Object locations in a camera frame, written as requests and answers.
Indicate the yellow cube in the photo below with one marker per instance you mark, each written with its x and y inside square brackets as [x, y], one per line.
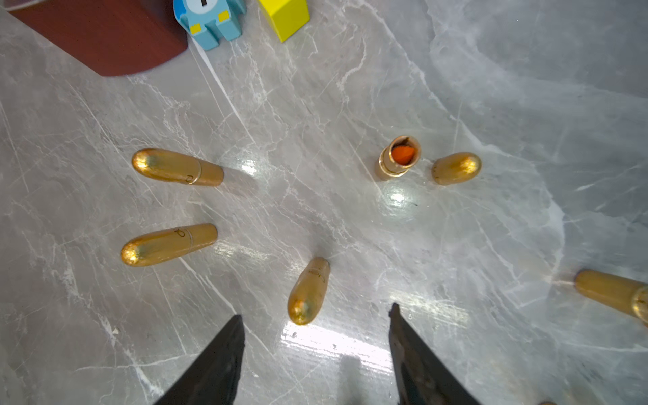
[286, 17]

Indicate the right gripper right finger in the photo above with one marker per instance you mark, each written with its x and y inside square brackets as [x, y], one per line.
[421, 377]

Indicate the dark red metronome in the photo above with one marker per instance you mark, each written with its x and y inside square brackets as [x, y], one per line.
[111, 37]

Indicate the gold lipstick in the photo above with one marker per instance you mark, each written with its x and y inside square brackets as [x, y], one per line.
[162, 246]
[398, 157]
[169, 166]
[307, 297]
[622, 294]

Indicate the blue owl toy cube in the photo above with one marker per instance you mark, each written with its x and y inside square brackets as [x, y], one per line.
[209, 21]

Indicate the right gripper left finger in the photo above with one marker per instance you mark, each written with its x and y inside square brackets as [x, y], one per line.
[214, 376]

